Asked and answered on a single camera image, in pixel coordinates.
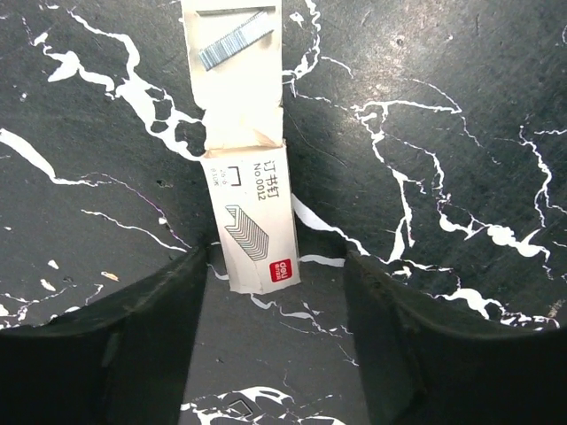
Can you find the white staple box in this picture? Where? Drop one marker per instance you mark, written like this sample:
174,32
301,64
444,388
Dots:
245,159

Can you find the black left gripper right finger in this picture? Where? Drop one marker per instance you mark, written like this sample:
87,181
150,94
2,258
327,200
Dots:
425,362

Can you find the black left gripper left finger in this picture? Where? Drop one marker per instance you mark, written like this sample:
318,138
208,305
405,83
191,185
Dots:
123,359

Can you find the silver staple strip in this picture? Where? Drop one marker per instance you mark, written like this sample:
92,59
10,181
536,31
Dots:
236,40

